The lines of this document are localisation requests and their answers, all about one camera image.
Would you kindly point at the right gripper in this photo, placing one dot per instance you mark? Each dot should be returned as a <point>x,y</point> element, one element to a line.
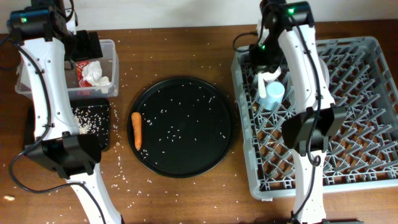
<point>260,65</point>

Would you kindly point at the light blue cup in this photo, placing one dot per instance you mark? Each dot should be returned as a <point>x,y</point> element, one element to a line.
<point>275,93</point>

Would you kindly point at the white plastic fork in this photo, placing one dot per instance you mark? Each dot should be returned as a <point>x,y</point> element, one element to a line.
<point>261,88</point>

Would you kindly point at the round black serving tray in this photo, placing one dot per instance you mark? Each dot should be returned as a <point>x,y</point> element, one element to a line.
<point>188,127</point>

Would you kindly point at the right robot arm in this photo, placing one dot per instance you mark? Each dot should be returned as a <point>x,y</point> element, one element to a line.
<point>287,34</point>

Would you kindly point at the white bowl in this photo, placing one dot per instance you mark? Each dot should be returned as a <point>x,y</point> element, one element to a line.
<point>269,76</point>

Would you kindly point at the rice and nuts pile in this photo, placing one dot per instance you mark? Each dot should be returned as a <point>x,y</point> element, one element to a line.
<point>90,121</point>

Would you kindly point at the orange carrot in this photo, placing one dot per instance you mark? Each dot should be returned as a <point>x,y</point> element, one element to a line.
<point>136,120</point>

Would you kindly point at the clear plastic bin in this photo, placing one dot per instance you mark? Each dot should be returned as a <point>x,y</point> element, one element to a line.
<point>62,85</point>

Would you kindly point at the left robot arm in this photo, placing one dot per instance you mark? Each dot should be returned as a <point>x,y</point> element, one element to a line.
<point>46,37</point>

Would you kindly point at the peanut on table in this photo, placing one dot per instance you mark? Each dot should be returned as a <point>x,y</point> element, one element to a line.
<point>9,197</point>

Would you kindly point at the grey round plate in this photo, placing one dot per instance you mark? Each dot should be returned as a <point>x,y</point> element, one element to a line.
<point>326,76</point>

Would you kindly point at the grey dishwasher rack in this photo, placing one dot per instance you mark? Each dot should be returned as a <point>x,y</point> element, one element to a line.
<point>363,154</point>

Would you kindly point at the red snack wrapper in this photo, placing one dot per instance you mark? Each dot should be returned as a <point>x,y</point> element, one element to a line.
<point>79,70</point>

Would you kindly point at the black rectangular tray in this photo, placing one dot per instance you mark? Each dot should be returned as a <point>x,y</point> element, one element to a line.
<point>99,104</point>

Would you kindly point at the white napkin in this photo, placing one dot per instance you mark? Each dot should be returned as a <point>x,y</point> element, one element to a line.
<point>93,74</point>

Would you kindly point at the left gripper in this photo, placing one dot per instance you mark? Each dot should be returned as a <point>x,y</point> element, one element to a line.
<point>89,51</point>

